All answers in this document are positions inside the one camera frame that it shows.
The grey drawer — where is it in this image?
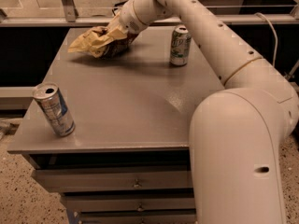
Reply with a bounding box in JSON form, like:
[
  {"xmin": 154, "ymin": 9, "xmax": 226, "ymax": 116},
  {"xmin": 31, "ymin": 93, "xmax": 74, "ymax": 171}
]
[
  {"xmin": 78, "ymin": 209, "xmax": 196, "ymax": 224},
  {"xmin": 32, "ymin": 165, "xmax": 192, "ymax": 193},
  {"xmin": 61, "ymin": 193, "xmax": 195, "ymax": 212}
]

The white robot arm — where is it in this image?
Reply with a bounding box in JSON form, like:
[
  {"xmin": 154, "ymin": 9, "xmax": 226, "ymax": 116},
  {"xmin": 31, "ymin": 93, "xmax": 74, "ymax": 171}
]
[{"xmin": 69, "ymin": 0, "xmax": 298, "ymax": 224}]

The metal window railing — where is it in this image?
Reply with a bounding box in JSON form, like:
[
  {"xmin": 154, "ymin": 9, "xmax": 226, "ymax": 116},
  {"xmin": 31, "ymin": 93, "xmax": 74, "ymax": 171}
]
[{"xmin": 0, "ymin": 0, "xmax": 299, "ymax": 27}]

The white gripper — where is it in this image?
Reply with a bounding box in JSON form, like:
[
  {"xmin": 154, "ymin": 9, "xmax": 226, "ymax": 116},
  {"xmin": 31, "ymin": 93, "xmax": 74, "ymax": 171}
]
[{"xmin": 68, "ymin": 0, "xmax": 148, "ymax": 58}]

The bottom grey drawer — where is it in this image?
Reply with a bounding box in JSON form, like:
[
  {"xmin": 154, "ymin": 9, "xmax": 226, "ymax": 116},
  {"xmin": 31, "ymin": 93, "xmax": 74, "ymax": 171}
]
[{"xmin": 78, "ymin": 209, "xmax": 196, "ymax": 224}]

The white cable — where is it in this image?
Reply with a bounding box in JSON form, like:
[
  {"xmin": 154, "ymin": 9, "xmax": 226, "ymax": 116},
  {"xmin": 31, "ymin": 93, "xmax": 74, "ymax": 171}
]
[{"xmin": 253, "ymin": 12, "xmax": 278, "ymax": 67}]

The grey drawer cabinet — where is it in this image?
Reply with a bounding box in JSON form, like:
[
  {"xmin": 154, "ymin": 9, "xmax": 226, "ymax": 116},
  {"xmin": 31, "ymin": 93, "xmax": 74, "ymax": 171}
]
[{"xmin": 7, "ymin": 26, "xmax": 226, "ymax": 224}]

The brown chip bag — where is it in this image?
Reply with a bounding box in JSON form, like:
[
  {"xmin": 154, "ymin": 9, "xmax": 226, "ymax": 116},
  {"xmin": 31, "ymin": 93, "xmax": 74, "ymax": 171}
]
[{"xmin": 91, "ymin": 27, "xmax": 137, "ymax": 58}]

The top grey drawer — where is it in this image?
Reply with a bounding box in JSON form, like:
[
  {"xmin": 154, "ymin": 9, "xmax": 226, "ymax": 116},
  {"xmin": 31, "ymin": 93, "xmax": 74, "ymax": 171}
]
[{"xmin": 32, "ymin": 165, "xmax": 192, "ymax": 193}]

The green soda can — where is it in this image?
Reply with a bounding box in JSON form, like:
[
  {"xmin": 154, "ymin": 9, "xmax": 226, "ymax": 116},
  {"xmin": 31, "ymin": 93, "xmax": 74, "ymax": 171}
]
[{"xmin": 170, "ymin": 25, "xmax": 192, "ymax": 66}]

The middle grey drawer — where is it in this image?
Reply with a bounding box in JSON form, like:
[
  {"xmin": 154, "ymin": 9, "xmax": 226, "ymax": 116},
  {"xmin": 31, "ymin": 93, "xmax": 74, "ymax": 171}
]
[{"xmin": 61, "ymin": 193, "xmax": 195, "ymax": 212}]

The silver blue energy drink can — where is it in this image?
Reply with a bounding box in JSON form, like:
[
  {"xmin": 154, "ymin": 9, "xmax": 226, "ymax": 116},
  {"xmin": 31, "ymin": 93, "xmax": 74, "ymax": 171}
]
[{"xmin": 33, "ymin": 82, "xmax": 75, "ymax": 136}]

